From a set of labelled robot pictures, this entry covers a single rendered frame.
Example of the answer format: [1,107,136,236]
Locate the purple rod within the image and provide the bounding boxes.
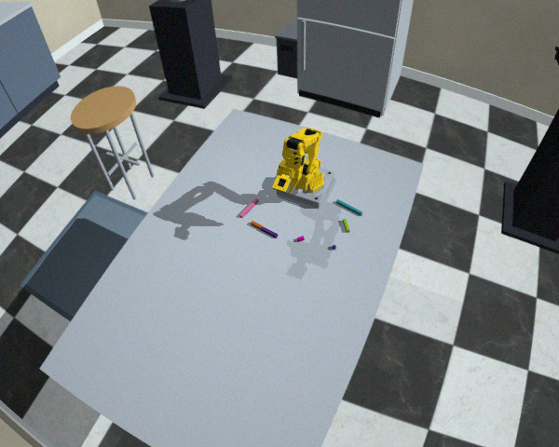
[261,226,278,237]

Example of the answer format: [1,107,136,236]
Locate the pink rod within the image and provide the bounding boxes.
[240,198,259,218]

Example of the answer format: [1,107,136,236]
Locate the turquoise rod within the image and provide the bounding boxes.
[336,199,362,216]

